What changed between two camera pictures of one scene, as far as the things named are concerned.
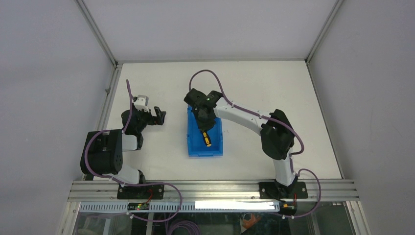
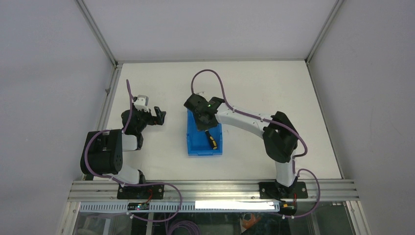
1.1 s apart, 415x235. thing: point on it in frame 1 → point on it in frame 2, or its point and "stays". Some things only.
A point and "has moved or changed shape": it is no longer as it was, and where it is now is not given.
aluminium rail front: x=107 y=190 stays
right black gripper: x=203 y=126 stays
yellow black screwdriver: x=207 y=139 has moved or changed shape
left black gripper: x=158 y=120 stays
